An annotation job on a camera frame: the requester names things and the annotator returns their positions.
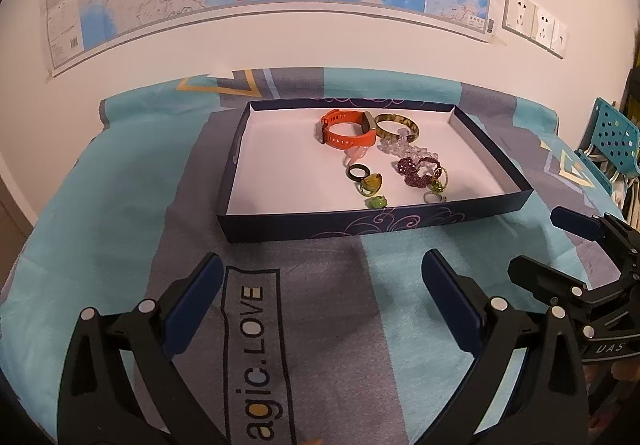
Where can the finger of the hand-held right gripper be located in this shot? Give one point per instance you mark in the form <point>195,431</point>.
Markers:
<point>575,222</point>
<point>542,277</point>

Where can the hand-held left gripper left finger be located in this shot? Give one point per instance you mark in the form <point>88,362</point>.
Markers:
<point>200,305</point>

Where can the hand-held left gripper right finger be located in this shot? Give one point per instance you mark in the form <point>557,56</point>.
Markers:
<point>450,305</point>

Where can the dark blue box tray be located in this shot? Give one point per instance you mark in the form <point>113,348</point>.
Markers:
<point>280,165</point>

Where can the tortoiseshell bangle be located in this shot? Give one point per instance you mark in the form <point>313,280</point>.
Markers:
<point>413,125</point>

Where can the orange wrist band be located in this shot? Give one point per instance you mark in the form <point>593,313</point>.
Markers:
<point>345,140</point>

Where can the blue perforated chair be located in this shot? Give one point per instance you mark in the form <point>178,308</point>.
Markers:
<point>615,135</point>

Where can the teal grey printed cloth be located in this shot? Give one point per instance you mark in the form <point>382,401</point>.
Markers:
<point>125,175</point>

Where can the white wall socket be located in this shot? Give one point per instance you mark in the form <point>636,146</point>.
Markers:
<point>544,27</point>
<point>520,12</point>
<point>560,40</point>

